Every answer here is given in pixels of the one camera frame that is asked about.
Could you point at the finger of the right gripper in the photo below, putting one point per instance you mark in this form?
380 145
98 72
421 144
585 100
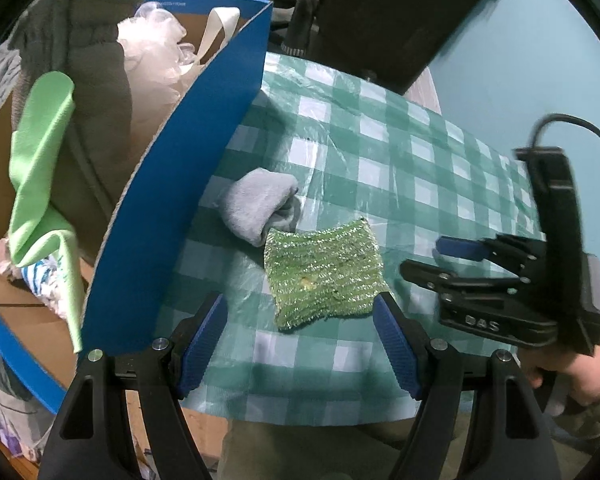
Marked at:
445 282
505 250

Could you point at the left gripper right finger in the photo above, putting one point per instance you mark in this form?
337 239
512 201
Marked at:
507 436

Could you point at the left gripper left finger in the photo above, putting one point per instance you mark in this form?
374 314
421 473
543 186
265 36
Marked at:
91 437

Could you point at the patterned cloth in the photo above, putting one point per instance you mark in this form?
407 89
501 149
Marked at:
42 278

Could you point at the lime green cloth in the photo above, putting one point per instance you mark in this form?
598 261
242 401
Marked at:
36 228

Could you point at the white mesh bath loofah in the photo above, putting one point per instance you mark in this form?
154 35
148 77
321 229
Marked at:
161 65

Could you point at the grey fleece mitten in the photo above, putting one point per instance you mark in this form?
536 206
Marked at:
98 154

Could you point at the person's right hand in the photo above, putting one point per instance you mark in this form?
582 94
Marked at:
583 371

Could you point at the green knitted scrub pad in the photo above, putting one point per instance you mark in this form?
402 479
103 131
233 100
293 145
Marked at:
334 273

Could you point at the blue cardboard box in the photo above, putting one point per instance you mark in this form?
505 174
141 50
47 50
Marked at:
149 227

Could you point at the green white checkered tablecloth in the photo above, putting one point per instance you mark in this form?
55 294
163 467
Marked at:
357 151

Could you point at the light grey rolled sock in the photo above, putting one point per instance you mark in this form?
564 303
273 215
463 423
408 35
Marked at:
259 202

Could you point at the large black cabinet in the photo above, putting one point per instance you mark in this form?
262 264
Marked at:
388 42

